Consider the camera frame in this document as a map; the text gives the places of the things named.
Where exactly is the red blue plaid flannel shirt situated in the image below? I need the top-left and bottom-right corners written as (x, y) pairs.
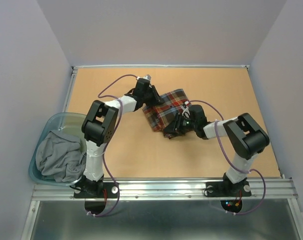
top-left (142, 88), bottom-right (189, 139)

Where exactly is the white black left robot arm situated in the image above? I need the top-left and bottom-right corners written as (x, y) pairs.
top-left (72, 74), bottom-right (162, 199)

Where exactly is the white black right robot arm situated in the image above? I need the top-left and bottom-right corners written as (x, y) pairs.
top-left (163, 105), bottom-right (270, 198)

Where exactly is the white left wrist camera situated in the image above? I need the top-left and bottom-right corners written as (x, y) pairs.
top-left (142, 74), bottom-right (151, 82)

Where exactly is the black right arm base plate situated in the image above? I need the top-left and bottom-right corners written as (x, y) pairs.
top-left (204, 180), bottom-right (252, 198)

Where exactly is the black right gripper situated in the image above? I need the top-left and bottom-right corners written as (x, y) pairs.
top-left (162, 111), bottom-right (197, 135)

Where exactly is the grey crumpled shirt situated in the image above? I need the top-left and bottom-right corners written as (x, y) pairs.
top-left (35, 130), bottom-right (86, 183)

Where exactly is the aluminium back table rail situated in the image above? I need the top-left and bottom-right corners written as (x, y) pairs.
top-left (72, 64), bottom-right (250, 70)

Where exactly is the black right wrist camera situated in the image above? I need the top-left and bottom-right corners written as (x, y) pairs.
top-left (189, 104), bottom-right (208, 125)

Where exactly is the clear blue plastic bin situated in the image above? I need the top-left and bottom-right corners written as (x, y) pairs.
top-left (28, 112), bottom-right (86, 186)

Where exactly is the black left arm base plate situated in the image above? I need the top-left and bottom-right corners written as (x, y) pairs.
top-left (71, 181), bottom-right (119, 200)

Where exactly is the aluminium front table rail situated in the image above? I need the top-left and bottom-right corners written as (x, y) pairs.
top-left (31, 178), bottom-right (298, 201)

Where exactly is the aluminium table rail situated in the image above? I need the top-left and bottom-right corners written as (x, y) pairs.
top-left (72, 64), bottom-right (250, 70)
top-left (31, 178), bottom-right (298, 201)

